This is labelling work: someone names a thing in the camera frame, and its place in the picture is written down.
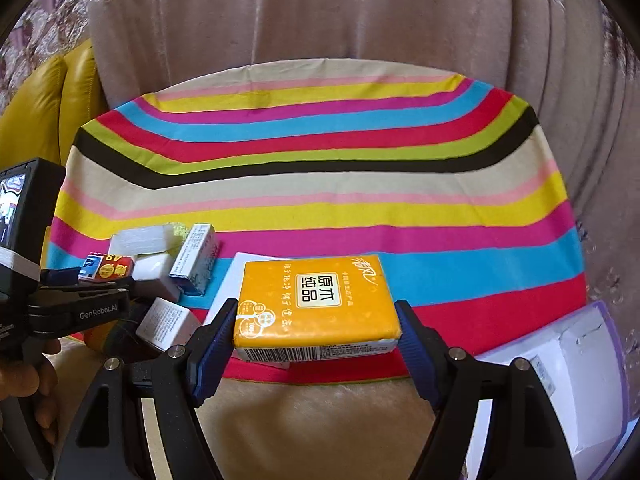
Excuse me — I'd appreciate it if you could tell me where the person's left hand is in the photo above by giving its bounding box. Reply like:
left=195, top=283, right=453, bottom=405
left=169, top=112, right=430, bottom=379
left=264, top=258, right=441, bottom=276
left=0, top=337, right=62, bottom=446

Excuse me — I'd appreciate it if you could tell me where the floral curtain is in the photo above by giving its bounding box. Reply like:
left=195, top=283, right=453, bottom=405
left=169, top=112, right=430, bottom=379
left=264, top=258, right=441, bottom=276
left=0, top=0, right=131, bottom=116

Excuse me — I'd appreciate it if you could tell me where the small white block box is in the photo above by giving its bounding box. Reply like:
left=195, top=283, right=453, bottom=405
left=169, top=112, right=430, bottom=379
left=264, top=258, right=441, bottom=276
left=132, top=252, right=182, bottom=303

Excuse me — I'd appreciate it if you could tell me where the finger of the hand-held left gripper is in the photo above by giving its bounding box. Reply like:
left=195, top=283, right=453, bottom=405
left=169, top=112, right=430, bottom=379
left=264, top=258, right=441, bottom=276
left=29, top=294, right=132, bottom=342
left=40, top=269, right=147, bottom=307

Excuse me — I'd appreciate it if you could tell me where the white plastic container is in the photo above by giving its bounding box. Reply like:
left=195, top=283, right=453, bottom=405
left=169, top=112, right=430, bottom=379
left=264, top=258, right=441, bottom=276
left=470, top=302, right=640, bottom=480

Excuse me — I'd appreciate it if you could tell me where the translucent white packet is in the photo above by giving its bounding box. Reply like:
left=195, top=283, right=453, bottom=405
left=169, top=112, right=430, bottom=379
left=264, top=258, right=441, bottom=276
left=111, top=225, right=188, bottom=256

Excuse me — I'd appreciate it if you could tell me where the yellow leather sofa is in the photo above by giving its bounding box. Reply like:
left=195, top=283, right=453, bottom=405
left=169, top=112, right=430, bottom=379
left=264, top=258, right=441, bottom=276
left=0, top=40, right=108, bottom=171

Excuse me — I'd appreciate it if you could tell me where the striped round cloth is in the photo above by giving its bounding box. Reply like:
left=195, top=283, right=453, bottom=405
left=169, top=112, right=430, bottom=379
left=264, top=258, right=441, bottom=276
left=42, top=72, right=588, bottom=386

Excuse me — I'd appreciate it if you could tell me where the small red box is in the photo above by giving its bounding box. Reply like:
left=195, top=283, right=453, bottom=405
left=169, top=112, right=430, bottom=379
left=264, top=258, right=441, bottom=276
left=80, top=253, right=137, bottom=281

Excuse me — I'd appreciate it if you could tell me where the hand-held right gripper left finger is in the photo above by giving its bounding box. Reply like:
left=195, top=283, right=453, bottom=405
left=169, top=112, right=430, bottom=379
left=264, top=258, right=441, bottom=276
left=52, top=299, right=241, bottom=480

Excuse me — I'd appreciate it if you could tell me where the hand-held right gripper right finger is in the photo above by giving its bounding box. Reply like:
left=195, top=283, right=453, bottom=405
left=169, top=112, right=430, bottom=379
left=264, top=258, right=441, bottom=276
left=395, top=300, right=581, bottom=480

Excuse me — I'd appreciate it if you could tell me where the orange tissue packet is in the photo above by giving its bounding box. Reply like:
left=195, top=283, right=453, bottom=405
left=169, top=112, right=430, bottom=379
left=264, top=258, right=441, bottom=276
left=232, top=255, right=405, bottom=363

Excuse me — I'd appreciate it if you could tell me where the white printed carton box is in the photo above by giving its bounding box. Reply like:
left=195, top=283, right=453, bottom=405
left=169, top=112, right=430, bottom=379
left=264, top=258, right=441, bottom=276
left=169, top=223, right=221, bottom=297

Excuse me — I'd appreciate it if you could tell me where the white cardboard box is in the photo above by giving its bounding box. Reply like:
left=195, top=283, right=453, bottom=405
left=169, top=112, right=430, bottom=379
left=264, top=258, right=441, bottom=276
left=135, top=297, right=202, bottom=352

